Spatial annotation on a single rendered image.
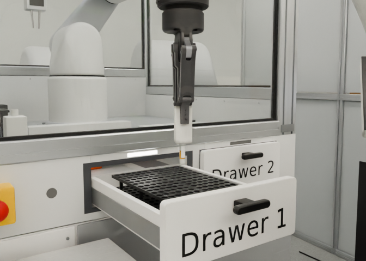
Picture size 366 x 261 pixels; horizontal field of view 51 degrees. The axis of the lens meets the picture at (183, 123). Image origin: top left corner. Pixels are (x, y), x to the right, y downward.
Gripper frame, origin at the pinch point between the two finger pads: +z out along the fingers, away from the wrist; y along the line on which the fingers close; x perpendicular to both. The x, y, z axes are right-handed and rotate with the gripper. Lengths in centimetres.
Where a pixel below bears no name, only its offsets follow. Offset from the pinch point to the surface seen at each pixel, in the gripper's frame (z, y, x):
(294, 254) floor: 101, -158, 100
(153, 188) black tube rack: 12.9, -3.4, -5.1
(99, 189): 14.9, -12.5, -15.8
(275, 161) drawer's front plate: 15, -39, 35
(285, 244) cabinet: 43, -44, 41
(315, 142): 30, -173, 119
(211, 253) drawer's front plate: 19.9, 11.3, 2.8
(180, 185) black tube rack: 13.1, -5.9, 0.5
